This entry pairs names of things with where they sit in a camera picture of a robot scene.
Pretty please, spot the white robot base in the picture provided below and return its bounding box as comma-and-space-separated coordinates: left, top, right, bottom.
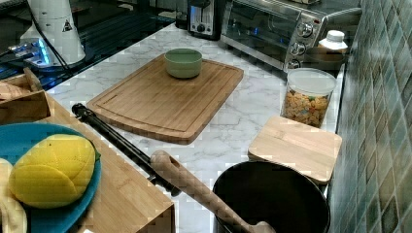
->
9, 0, 86, 69

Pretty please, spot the wooden drawer box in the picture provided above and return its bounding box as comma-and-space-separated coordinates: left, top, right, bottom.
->
0, 73, 177, 233

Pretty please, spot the large bamboo cutting board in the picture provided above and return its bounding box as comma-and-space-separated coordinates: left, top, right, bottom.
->
87, 55, 244, 145

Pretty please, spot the green ceramic bowl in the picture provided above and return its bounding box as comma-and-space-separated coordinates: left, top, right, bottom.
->
164, 49, 202, 79

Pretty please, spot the wooden spoon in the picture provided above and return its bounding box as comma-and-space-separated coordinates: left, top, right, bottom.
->
151, 150, 276, 233

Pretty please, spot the black pot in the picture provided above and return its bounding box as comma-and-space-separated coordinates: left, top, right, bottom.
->
213, 161, 330, 233

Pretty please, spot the black silver toaster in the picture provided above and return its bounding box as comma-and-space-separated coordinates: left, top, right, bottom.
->
188, 0, 225, 41

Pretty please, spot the clear cereal container white lid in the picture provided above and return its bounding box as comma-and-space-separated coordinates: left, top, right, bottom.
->
281, 68, 337, 127

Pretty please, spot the small light wooden board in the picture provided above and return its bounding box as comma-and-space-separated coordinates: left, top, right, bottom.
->
248, 116, 342, 184

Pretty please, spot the silver toaster oven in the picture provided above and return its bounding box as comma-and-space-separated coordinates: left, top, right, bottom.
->
221, 0, 362, 71

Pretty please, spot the white capped bottle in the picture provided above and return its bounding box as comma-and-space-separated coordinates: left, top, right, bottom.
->
318, 30, 348, 53

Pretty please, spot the yellow plush lemon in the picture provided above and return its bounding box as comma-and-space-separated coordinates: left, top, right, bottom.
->
8, 134, 96, 209

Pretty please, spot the wooden rack piece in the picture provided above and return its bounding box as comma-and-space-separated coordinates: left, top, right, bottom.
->
0, 68, 43, 101

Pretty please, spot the blue plate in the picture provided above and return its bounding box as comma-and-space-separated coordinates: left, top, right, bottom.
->
0, 122, 101, 233

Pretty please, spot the pale banana toy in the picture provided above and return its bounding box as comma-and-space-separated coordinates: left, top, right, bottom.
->
0, 159, 27, 233

